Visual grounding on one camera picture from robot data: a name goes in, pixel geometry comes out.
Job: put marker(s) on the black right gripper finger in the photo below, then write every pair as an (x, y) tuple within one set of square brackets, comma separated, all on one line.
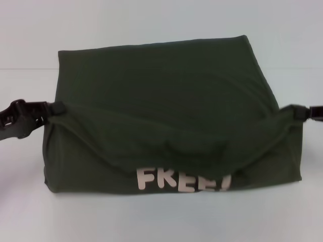
[(302, 112)]

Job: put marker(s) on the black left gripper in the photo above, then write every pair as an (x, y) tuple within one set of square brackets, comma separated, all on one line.
[(17, 121)]

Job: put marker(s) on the dark green t-shirt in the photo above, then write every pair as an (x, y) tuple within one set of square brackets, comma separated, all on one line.
[(161, 113)]

